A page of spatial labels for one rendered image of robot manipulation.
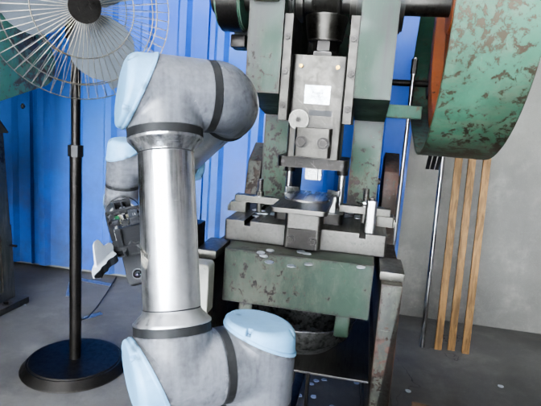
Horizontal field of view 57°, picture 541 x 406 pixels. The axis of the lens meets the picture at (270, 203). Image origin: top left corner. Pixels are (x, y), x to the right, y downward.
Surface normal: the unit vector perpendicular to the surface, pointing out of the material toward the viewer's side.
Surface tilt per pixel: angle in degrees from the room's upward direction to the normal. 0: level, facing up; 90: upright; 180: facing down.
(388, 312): 90
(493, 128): 142
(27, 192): 90
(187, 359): 74
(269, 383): 91
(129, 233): 98
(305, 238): 90
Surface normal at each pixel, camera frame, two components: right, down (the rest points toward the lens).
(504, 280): -0.19, 0.15
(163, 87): 0.40, -0.04
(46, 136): 0.67, 0.17
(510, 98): -0.19, 0.76
